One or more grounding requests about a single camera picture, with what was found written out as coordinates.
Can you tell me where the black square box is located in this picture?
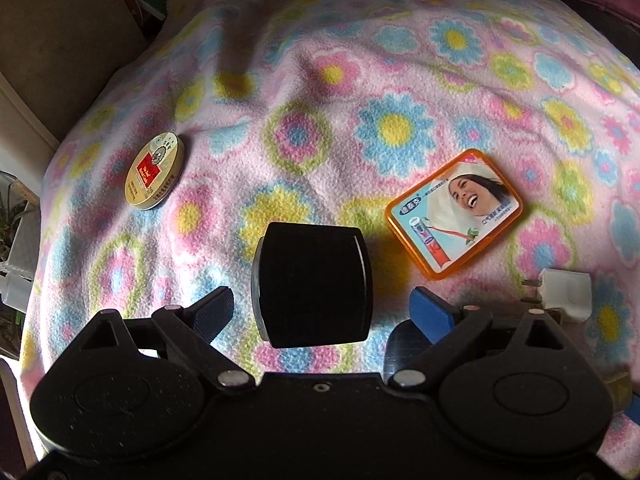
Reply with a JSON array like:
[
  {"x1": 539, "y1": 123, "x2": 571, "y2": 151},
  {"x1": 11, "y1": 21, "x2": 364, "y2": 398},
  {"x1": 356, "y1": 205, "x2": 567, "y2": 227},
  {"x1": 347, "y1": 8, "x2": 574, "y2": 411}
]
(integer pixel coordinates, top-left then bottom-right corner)
[{"x1": 250, "y1": 222, "x2": 373, "y2": 349}]

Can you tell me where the oval yellow tin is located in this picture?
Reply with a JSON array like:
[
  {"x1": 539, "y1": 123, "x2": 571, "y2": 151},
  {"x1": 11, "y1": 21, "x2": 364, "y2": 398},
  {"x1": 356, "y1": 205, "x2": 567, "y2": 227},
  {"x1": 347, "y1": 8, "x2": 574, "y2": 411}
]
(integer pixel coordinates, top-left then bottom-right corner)
[{"x1": 124, "y1": 131, "x2": 186, "y2": 210}]

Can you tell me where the orange toothpaste tin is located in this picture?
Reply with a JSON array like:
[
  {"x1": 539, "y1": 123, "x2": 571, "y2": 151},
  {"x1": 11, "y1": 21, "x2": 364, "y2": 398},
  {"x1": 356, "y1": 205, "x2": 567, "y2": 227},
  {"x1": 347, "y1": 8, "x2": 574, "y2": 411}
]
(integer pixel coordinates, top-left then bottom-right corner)
[{"x1": 385, "y1": 148, "x2": 524, "y2": 281}]

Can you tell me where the floral fleece blanket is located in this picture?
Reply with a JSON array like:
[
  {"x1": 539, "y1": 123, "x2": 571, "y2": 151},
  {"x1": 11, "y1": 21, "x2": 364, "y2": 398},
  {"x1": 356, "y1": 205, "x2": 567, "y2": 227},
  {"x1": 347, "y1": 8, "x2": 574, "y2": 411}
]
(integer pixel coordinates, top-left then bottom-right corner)
[{"x1": 21, "y1": 0, "x2": 639, "y2": 479}]

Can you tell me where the dark blue glasses case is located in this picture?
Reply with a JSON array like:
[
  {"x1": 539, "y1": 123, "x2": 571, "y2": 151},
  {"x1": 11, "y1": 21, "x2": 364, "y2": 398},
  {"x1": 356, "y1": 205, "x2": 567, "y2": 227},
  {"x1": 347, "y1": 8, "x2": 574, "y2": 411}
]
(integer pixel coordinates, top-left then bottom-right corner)
[{"x1": 383, "y1": 320, "x2": 431, "y2": 382}]

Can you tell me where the white usb charger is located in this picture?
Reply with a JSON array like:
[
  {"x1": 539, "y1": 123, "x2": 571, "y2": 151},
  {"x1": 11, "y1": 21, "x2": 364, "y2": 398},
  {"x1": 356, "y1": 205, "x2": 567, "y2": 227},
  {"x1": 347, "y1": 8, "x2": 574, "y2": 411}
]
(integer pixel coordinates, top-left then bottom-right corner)
[{"x1": 522, "y1": 269, "x2": 592, "y2": 324}]

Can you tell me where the white squeeze bottle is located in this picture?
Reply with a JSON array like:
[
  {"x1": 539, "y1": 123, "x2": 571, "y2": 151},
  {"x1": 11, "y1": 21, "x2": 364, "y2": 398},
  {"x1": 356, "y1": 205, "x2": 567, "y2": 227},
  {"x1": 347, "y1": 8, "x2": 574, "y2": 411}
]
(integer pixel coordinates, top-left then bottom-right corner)
[{"x1": 1, "y1": 260, "x2": 36, "y2": 313}]

